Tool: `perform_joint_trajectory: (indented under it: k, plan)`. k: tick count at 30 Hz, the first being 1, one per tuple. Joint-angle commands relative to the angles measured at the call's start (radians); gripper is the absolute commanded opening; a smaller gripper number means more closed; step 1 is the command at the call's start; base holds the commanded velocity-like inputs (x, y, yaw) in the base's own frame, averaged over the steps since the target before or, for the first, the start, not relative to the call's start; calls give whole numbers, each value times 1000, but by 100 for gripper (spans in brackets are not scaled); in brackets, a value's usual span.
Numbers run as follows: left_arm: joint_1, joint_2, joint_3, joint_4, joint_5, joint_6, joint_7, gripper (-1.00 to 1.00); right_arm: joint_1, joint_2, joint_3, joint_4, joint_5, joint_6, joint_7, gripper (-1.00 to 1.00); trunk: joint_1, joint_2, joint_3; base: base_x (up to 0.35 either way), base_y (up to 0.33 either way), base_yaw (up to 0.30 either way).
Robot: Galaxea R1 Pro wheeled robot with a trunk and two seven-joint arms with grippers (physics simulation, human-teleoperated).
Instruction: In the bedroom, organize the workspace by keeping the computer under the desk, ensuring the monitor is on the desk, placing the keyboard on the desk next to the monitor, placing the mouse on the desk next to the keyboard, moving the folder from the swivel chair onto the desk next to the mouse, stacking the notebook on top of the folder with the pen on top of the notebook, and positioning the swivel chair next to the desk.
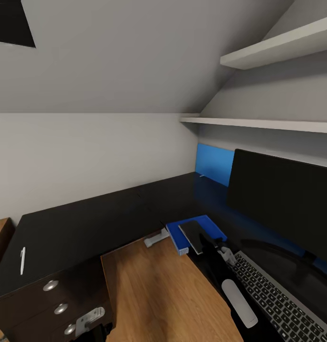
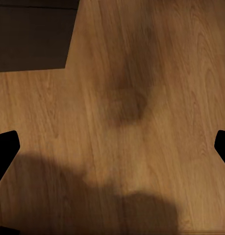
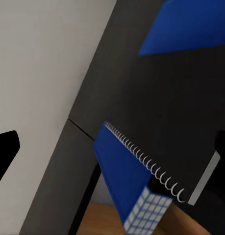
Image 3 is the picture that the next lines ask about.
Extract folder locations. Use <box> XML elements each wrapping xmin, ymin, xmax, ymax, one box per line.
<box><xmin>93</xmin><ymin>0</ymin><xmax>225</xmax><ymax>235</ymax></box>

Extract notebook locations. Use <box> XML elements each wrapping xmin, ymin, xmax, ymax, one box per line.
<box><xmin>105</xmin><ymin>46</ymin><xmax>225</xmax><ymax>205</ymax></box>

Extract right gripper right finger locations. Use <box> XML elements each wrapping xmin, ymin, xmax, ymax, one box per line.
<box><xmin>214</xmin><ymin>130</ymin><xmax>225</xmax><ymax>162</ymax></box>

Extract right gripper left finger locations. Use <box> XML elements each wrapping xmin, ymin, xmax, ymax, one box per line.
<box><xmin>0</xmin><ymin>130</ymin><xmax>20</xmax><ymax>180</ymax></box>

